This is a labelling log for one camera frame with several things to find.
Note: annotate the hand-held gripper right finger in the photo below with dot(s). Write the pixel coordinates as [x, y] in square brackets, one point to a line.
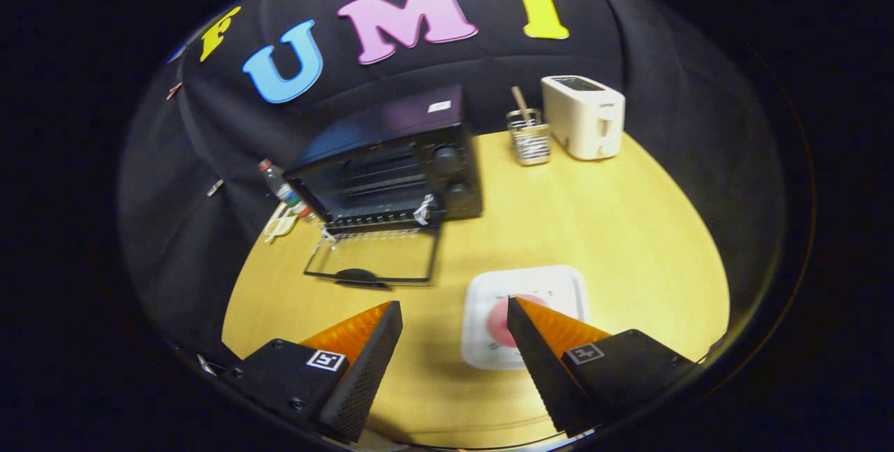
[545, 375]

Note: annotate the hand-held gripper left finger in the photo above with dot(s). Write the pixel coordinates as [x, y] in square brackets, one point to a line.
[363, 375]

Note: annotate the white square plate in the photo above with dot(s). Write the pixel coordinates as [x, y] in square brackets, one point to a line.
[552, 284]

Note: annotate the pink round food slice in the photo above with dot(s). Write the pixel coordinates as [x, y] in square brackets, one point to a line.
[499, 323]

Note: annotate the clear plastic bottle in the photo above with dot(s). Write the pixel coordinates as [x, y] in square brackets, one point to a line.
[283, 186]

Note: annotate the white bread toaster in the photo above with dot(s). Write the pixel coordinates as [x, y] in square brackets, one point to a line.
[583, 117]

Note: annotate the wooden utensil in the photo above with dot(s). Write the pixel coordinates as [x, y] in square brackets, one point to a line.
[521, 99]

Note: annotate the silver cloth clip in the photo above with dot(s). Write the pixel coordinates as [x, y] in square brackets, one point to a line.
[214, 188]

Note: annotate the cream flat object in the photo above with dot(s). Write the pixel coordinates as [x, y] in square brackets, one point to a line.
[279, 225]

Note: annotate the black toaster oven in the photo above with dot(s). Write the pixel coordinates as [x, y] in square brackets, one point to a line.
[391, 158]

